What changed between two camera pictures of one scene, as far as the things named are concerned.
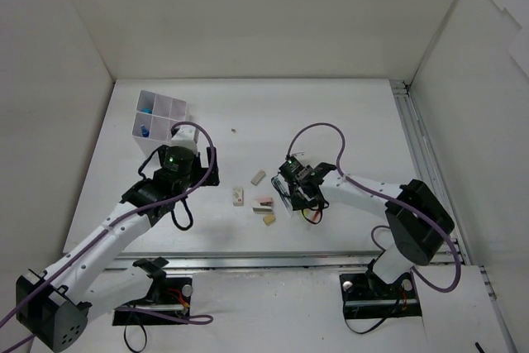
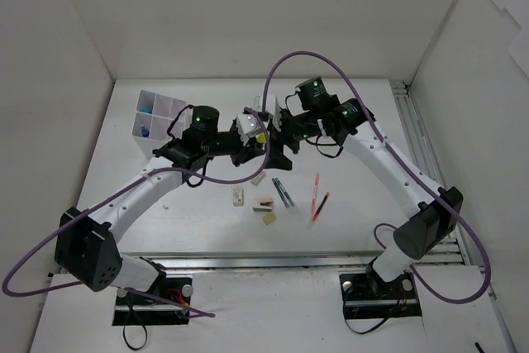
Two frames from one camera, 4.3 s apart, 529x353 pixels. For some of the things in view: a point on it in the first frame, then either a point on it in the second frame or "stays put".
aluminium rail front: (266, 261) stays put
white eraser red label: (238, 196) stays put
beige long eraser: (256, 179) stays put
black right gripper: (295, 194) to (284, 138)
